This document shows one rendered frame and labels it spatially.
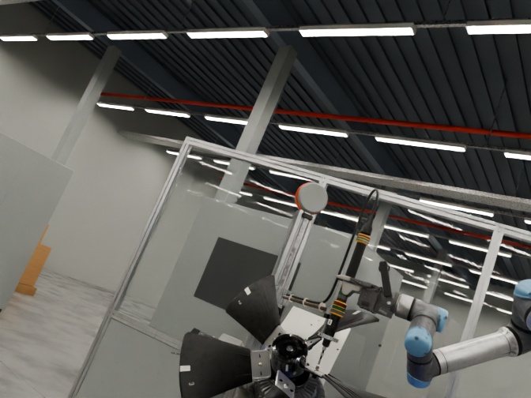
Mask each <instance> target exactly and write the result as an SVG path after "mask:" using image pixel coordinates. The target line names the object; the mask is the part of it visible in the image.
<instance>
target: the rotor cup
mask: <svg viewBox="0 0 531 398"><path fill-rule="evenodd" d="M287 346H292V347H293V350H292V351H288V350H287ZM271 352H272V354H271V359H270V367H271V377H269V378H268V379H269V382H270V383H271V384H272V385H274V382H275V377H276V372H277V370H280V371H281V372H282V373H283V374H284V375H285V376H286V377H287V378H288V379H289V380H290V381H292V382H293V383H294V385H295V391H296V390H298V389H301V388H302V387H303V386H305V384H306V383H307V382H308V380H309V377H310V373H308V372H306V371H304V370H303V369H307V368H306V367H305V366H309V364H308V362H307V363H306V358H307V357H308V346H307V343H306V341H305V340H304V339H303V338H302V337H300V336H297V335H295V334H291V333H287V334H283V335H280V336H278V337H277V338H276V339H275V340H274V341H273V343H272V346H271ZM286 365H288V371H286Z"/></svg>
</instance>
